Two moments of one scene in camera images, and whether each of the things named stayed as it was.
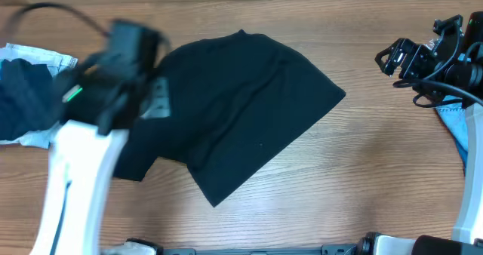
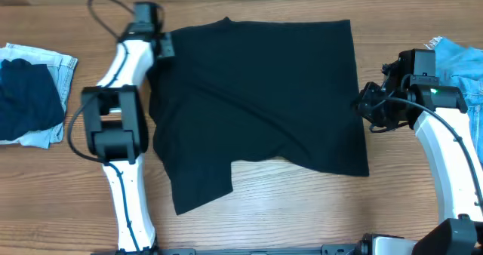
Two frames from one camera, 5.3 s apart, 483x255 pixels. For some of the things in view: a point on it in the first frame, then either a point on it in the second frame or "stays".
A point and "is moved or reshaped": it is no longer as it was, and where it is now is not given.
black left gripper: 149,84 → 166,44
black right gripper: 409,57 → 368,104
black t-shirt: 238,102 is moved or reshaped
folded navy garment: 29,97 stays
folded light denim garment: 59,63 stays
